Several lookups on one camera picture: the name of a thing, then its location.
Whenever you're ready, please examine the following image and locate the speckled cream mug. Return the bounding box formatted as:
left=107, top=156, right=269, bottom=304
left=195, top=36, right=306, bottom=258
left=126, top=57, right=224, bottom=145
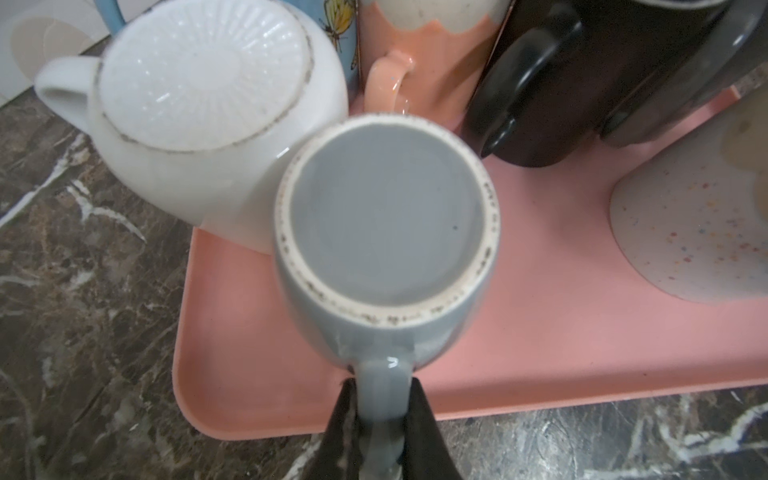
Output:
left=609, top=86, right=767, bottom=303

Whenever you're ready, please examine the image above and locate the dark grey mug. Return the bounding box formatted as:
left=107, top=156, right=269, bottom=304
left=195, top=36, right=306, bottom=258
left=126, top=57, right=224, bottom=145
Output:
left=600, top=1, right=767, bottom=148

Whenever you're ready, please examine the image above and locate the light grey mug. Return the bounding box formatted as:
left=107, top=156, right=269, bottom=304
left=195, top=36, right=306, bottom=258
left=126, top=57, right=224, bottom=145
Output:
left=273, top=113, right=501, bottom=479

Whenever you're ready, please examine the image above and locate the cream and salmon mug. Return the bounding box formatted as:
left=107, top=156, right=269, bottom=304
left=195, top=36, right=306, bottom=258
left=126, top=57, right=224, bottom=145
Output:
left=358, top=0, right=511, bottom=130

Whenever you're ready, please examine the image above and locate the white ribbed mug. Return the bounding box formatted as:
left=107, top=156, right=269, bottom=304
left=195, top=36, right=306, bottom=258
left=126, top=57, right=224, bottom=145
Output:
left=34, top=1, right=349, bottom=254

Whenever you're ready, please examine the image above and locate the black mug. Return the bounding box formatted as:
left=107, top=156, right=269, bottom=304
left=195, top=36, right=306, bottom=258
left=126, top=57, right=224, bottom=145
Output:
left=461, top=1, right=727, bottom=168

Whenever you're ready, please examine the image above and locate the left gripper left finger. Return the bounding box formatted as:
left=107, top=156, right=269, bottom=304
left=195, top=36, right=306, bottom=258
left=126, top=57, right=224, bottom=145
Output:
left=301, top=378, right=362, bottom=480

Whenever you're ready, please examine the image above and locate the blue butterfly mug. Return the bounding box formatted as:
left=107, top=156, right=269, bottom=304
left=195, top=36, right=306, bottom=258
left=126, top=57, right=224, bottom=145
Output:
left=93, top=0, right=360, bottom=100

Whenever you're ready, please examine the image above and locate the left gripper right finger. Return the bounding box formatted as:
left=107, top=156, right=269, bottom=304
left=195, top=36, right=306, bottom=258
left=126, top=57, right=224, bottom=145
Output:
left=402, top=377, right=462, bottom=480

